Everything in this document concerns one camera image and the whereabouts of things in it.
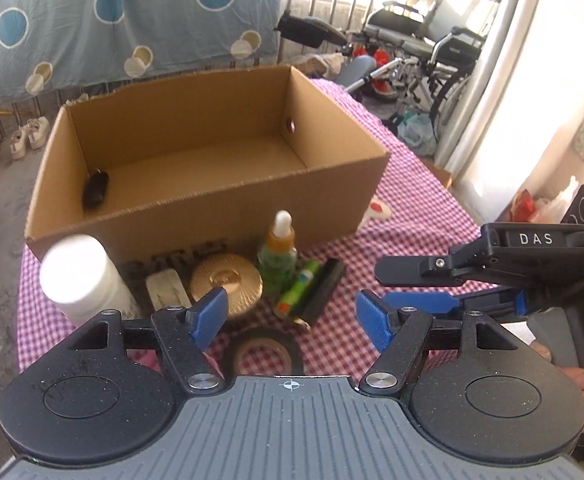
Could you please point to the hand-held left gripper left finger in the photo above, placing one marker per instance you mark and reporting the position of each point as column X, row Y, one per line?
column 209, row 317

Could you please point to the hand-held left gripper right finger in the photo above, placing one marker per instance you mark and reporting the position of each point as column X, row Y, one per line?
column 372, row 317

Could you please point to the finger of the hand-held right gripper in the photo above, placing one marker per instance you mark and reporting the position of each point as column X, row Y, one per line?
column 412, row 270
column 432, row 302

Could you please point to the black tape roll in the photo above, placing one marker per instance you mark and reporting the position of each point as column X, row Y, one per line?
column 231, row 352

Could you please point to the black cylinder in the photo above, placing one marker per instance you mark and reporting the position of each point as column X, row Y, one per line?
column 324, row 290

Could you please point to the green tube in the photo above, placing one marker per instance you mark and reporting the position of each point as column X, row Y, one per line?
column 297, row 290

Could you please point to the green dropper bottle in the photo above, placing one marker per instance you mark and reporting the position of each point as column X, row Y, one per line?
column 278, row 260

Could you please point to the white pill bottle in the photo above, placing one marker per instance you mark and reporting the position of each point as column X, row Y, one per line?
column 79, row 275

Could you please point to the white plastic bag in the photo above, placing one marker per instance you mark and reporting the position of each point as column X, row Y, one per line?
column 557, row 205

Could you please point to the red snack bag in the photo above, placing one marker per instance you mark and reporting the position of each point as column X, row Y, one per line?
column 524, row 205

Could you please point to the red checkered tablecloth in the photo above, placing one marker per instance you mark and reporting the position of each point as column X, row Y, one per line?
column 412, row 185

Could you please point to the small cardboard box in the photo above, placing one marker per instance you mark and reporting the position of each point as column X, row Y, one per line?
column 444, row 175

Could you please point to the pale green plastic bag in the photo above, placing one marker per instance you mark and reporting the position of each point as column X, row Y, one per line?
column 417, row 132

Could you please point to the black key fob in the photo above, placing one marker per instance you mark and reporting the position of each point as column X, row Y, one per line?
column 95, row 189

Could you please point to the child tricycle grey seat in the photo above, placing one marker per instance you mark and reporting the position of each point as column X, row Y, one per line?
column 359, row 67

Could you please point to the white curtain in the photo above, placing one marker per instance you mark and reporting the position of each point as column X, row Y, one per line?
column 522, row 60

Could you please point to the beige tote bag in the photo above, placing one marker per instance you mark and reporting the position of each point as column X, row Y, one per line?
column 322, row 65

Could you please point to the wheelchair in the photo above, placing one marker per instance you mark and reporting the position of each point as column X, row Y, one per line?
column 412, row 45

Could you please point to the white sneaker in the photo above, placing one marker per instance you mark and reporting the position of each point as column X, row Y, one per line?
column 20, row 144
column 38, row 132

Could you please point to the black padded rest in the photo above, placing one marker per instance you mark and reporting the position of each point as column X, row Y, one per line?
column 312, row 30

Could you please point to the blue printed blanket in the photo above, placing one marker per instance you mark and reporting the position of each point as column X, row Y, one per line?
column 171, row 25

